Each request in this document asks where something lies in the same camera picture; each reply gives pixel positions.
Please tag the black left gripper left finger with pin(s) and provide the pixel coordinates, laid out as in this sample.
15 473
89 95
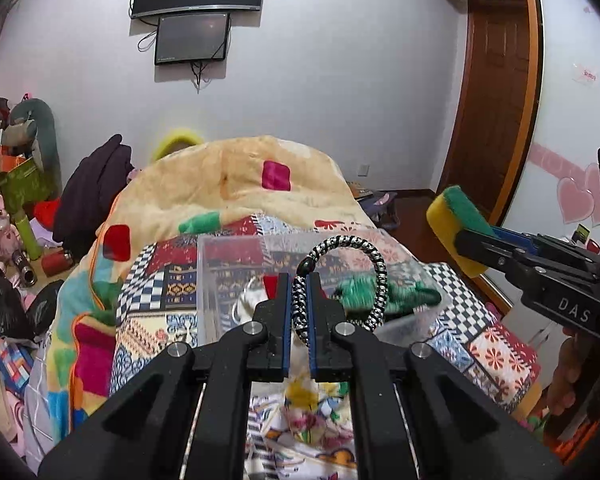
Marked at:
184 414

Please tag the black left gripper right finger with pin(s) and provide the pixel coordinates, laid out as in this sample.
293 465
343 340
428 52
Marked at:
414 415

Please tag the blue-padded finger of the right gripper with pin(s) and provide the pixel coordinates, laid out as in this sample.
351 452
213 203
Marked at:
522 240

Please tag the yellow green sponge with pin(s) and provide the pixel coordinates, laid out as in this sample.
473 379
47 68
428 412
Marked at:
451 212

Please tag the floral patterned cloth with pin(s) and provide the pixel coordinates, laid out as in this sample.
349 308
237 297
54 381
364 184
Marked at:
318 414

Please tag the green knitted cloth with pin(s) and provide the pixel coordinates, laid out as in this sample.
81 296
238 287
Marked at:
387 294

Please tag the person's hand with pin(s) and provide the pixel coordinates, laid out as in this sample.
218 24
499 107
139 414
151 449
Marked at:
560 394

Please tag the brown wooden door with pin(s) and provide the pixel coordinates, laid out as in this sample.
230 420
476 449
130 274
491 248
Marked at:
495 112

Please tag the patchwork patterned blanket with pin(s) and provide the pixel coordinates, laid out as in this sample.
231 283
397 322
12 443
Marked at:
299 314

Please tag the clear plastic storage box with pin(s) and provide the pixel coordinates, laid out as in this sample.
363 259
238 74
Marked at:
232 271

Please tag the red velvet pouch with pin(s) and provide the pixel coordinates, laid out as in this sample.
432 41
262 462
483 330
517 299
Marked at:
270 282

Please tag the black plastic bag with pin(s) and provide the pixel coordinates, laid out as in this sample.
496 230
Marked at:
32 323

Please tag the red cylinder can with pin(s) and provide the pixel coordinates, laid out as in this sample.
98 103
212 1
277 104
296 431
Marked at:
56 262

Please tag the beige fleece blanket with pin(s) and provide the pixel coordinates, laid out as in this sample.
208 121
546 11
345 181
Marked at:
118 309

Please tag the dark purple coat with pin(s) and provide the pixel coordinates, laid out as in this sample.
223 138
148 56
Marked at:
87 197

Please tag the pink rabbit figurine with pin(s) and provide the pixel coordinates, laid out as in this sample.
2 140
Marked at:
10 241

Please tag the yellow fuzzy plush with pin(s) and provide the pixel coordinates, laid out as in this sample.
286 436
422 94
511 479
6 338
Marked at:
176 140

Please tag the green cardboard box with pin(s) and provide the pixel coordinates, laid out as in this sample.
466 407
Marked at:
26 184

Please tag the grey green plush toy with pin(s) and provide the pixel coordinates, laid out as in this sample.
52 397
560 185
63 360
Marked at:
31 131

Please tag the pink heart wall sticker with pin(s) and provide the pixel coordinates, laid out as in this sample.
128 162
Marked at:
579 198

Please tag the white drawstring pouch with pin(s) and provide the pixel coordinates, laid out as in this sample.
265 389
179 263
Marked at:
247 301

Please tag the wall power outlet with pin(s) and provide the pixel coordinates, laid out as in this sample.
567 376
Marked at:
363 170

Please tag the small wall monitor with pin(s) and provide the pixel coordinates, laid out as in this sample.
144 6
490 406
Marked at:
192 37

